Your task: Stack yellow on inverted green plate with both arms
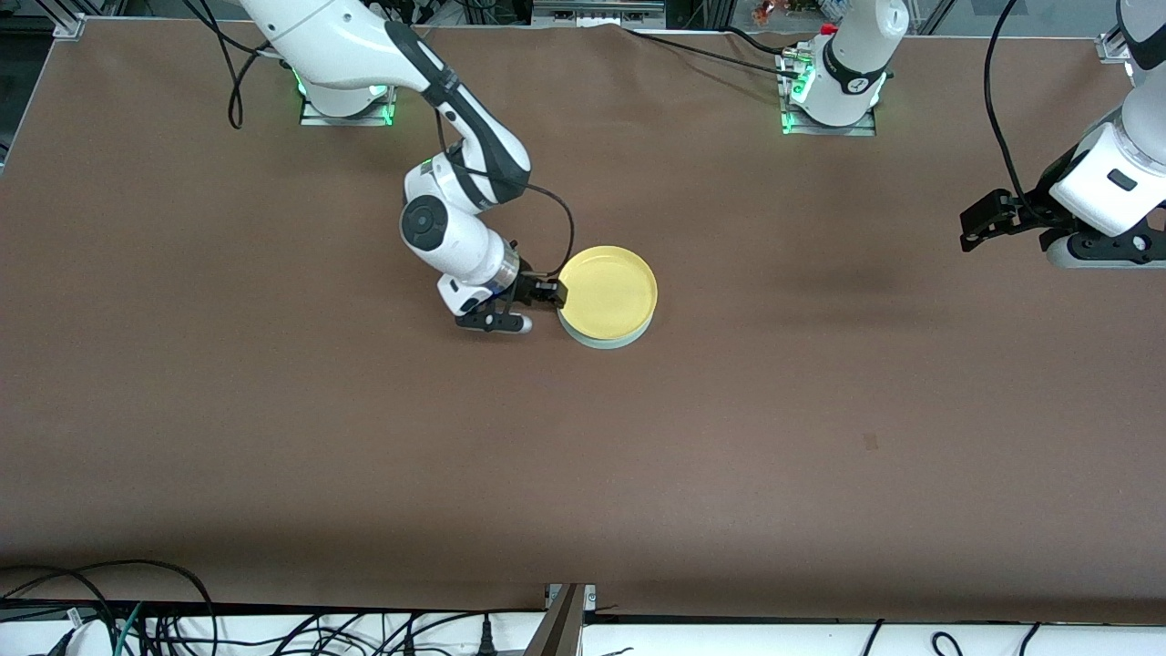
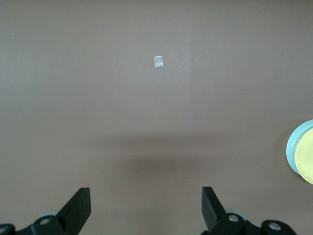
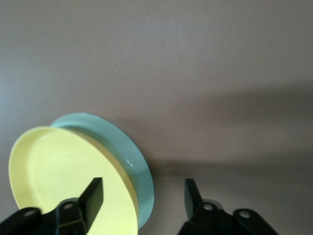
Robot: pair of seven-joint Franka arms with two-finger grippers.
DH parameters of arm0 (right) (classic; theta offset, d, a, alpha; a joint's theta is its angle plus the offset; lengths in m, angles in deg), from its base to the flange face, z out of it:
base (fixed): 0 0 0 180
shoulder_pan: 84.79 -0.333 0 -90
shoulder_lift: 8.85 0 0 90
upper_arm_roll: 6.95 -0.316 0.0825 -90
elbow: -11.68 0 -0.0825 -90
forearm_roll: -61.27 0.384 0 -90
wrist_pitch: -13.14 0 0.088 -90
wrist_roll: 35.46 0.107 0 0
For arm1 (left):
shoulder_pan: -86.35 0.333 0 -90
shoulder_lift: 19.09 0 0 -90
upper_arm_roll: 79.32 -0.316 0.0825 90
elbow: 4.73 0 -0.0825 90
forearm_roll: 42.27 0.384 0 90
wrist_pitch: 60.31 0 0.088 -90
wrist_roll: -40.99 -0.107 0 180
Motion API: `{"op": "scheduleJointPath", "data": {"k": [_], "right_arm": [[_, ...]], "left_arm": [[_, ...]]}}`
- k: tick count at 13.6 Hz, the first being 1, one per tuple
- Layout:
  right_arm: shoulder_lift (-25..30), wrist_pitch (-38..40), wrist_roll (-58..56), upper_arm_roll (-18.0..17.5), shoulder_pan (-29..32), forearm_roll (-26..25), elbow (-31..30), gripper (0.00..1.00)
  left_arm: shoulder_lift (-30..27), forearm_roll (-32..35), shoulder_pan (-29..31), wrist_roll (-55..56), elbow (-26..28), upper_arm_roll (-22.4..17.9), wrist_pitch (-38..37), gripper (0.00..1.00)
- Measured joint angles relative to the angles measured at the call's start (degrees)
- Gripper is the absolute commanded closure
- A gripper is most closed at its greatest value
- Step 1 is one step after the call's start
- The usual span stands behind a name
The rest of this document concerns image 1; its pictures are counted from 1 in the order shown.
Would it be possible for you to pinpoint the brown table cover sheet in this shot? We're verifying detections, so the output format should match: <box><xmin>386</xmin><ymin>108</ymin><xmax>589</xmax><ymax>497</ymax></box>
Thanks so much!
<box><xmin>0</xmin><ymin>18</ymin><xmax>1166</xmax><ymax>626</ymax></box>

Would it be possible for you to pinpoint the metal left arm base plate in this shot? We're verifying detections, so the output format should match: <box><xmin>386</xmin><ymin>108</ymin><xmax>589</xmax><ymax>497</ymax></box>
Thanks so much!
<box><xmin>776</xmin><ymin>50</ymin><xmax>878</xmax><ymax>138</ymax></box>

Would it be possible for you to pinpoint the pale green plastic plate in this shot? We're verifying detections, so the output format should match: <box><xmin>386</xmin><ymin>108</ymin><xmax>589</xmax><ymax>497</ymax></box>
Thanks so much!
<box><xmin>558</xmin><ymin>310</ymin><xmax>655</xmax><ymax>351</ymax></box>

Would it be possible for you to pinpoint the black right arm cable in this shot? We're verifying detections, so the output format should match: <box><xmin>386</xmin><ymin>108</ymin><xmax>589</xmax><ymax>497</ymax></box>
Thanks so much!
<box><xmin>182</xmin><ymin>0</ymin><xmax>577</xmax><ymax>279</ymax></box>

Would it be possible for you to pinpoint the large looped black cable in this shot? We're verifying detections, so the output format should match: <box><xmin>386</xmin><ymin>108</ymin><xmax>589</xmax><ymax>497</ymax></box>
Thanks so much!
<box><xmin>0</xmin><ymin>559</ymin><xmax>217</xmax><ymax>656</ymax></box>

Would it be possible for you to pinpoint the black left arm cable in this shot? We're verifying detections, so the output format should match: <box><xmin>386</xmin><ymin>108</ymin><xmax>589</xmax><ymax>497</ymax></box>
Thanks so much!
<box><xmin>982</xmin><ymin>0</ymin><xmax>1044</xmax><ymax>215</ymax></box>

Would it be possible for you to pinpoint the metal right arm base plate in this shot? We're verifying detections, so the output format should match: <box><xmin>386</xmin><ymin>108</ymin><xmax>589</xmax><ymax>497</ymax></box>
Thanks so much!
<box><xmin>299</xmin><ymin>84</ymin><xmax>395</xmax><ymax>127</ymax></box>

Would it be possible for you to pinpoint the grey metal frame bracket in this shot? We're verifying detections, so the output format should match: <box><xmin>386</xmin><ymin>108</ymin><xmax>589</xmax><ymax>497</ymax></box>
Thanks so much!
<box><xmin>524</xmin><ymin>583</ymin><xmax>598</xmax><ymax>656</ymax></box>

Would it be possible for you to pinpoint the short black table cable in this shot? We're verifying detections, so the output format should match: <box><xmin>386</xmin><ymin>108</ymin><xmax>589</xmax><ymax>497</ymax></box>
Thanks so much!
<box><xmin>724</xmin><ymin>26</ymin><xmax>798</xmax><ymax>56</ymax></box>

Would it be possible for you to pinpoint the grey metal rack unit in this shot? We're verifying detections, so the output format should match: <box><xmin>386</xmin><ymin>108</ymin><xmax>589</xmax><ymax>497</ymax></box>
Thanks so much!
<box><xmin>531</xmin><ymin>0</ymin><xmax>668</xmax><ymax>28</ymax></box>

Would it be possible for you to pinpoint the thin green cable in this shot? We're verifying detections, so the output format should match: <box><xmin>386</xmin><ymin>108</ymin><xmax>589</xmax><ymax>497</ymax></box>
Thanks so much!
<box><xmin>114</xmin><ymin>601</ymin><xmax>147</xmax><ymax>656</ymax></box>

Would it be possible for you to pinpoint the white lower shelf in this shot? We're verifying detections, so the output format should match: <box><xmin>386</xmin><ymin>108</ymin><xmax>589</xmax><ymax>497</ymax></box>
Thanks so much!
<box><xmin>0</xmin><ymin>610</ymin><xmax>1166</xmax><ymax>656</ymax></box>

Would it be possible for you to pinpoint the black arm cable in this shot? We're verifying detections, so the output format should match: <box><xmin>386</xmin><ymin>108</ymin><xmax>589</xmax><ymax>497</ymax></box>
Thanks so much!
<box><xmin>982</xmin><ymin>0</ymin><xmax>1044</xmax><ymax>215</ymax></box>
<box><xmin>182</xmin><ymin>0</ymin><xmax>577</xmax><ymax>279</ymax></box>

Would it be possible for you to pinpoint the long black table cable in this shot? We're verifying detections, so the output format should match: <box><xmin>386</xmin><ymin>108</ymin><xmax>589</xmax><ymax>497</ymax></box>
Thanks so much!
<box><xmin>622</xmin><ymin>26</ymin><xmax>801</xmax><ymax>81</ymax></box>

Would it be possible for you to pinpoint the yellow plastic plate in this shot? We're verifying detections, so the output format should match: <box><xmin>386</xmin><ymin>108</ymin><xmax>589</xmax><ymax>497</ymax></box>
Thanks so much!
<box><xmin>557</xmin><ymin>245</ymin><xmax>659</xmax><ymax>341</ymax></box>

